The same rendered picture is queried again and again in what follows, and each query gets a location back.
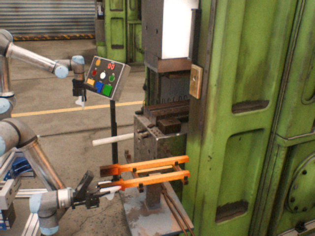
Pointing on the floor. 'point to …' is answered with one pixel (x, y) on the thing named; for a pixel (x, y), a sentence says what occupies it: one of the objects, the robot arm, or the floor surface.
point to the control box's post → (113, 133)
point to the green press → (120, 32)
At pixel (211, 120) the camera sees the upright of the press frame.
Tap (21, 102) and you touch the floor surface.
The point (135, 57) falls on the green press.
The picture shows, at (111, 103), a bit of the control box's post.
